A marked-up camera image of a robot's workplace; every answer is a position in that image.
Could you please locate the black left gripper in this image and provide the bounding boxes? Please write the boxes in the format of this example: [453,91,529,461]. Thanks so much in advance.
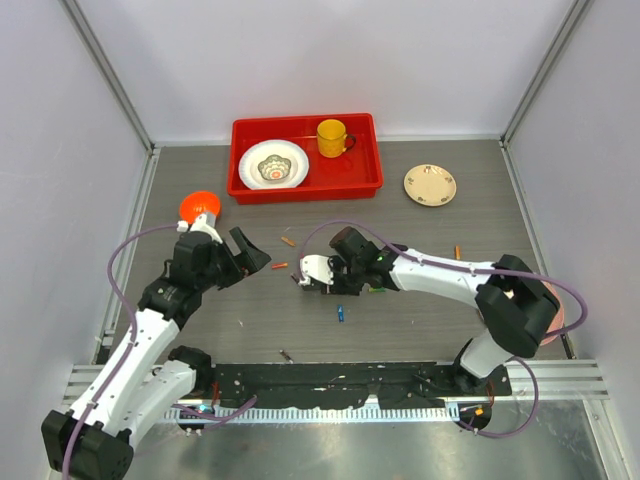
[196,227,269,291]

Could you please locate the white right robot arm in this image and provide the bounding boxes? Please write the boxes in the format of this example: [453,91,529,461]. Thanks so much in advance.
[327,227,560,395]

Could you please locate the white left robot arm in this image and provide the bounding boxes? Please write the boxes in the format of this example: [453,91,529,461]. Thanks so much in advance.
[41,222,271,479]

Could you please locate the orange battery left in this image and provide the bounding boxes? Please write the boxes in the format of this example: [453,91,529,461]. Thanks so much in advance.
[281,236,296,247]

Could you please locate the orange plastic bowl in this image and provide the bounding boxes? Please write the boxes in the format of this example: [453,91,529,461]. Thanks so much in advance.
[179,191,221,224]

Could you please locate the red plastic tray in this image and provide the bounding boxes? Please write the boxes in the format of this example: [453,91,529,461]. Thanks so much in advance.
[227,113,384,204]

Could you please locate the small patterned bowl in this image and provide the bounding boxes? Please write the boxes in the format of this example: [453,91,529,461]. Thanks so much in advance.
[257,154,292,182]

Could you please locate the white paper plate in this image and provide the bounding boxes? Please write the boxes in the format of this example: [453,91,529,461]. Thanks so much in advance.
[238,139,310,190]

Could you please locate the dark battery near base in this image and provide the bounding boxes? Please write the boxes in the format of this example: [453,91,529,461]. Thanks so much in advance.
[279,350,294,364]

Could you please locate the beige floral plate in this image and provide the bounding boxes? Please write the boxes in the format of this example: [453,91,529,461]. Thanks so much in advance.
[403,164,457,207]

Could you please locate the yellow mug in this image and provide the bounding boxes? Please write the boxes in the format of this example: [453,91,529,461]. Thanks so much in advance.
[316,119,356,158]

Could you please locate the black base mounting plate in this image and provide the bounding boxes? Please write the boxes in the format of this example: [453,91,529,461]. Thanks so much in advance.
[210,362,512,410]

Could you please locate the pink plate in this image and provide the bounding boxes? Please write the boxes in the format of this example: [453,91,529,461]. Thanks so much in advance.
[541,282,565,346]

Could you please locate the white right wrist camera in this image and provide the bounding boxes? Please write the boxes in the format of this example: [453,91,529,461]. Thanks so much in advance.
[298,254,334,287]

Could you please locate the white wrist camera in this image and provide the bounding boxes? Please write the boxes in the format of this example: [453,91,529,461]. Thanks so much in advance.
[176,211,223,244]
[298,254,334,287]

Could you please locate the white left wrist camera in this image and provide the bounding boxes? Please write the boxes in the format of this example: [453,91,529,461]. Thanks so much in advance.
[176,211,223,244]

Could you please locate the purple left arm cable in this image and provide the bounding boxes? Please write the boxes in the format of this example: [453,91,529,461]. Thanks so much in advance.
[62,222,181,474]

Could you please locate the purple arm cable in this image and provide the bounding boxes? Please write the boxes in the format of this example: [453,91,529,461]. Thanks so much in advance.
[292,220,589,440]
[62,222,181,474]

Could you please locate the white slotted cable duct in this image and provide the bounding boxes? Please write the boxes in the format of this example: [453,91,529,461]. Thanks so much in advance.
[164,403,461,426]

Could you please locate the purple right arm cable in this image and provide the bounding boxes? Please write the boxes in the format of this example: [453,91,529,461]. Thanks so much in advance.
[292,220,589,440]

